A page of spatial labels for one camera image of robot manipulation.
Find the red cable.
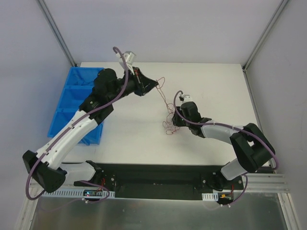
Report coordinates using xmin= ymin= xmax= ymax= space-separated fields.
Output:
xmin=155 ymin=76 xmax=179 ymax=135

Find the white cable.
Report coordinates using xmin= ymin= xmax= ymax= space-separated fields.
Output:
xmin=73 ymin=74 xmax=95 ymax=87

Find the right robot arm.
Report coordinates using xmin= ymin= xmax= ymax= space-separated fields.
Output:
xmin=172 ymin=102 xmax=275 ymax=191

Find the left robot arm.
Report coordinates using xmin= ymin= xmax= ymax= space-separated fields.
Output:
xmin=23 ymin=67 xmax=158 ymax=193

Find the blue plastic bin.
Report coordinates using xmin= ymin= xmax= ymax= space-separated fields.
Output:
xmin=47 ymin=67 xmax=102 ymax=138

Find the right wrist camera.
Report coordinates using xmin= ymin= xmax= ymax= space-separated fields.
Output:
xmin=179 ymin=94 xmax=193 ymax=103

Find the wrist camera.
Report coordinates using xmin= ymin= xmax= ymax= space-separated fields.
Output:
xmin=179 ymin=94 xmax=193 ymax=103
xmin=116 ymin=51 xmax=136 ymax=72

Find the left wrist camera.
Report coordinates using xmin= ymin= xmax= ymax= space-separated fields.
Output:
xmin=116 ymin=51 xmax=136 ymax=72

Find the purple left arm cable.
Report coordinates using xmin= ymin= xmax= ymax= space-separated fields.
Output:
xmin=25 ymin=46 xmax=131 ymax=211

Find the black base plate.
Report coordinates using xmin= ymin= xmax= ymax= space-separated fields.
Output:
xmin=73 ymin=162 xmax=249 ymax=201

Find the right white cable duct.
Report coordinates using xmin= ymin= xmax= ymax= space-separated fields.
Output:
xmin=201 ymin=192 xmax=219 ymax=202

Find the white cable duct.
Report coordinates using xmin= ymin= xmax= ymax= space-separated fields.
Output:
xmin=201 ymin=192 xmax=219 ymax=202
xmin=42 ymin=189 xmax=115 ymax=199

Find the left white cable duct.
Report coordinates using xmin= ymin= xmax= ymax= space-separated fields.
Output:
xmin=42 ymin=189 xmax=115 ymax=199

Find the left aluminium frame post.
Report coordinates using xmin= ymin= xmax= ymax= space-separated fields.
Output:
xmin=36 ymin=0 xmax=78 ymax=67

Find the aluminium frame post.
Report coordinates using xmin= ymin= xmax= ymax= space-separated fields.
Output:
xmin=36 ymin=0 xmax=78 ymax=67
xmin=242 ymin=0 xmax=291 ymax=72

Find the right aluminium frame post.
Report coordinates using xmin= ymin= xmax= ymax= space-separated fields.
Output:
xmin=242 ymin=0 xmax=291 ymax=72

